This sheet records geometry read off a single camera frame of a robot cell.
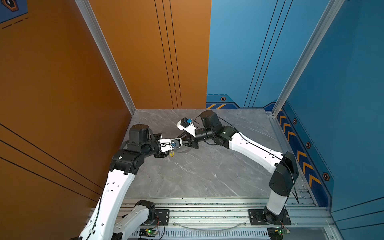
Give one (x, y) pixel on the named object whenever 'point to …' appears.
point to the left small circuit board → (148, 232)
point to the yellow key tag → (171, 155)
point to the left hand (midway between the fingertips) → (170, 135)
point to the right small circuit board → (277, 233)
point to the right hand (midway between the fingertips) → (176, 140)
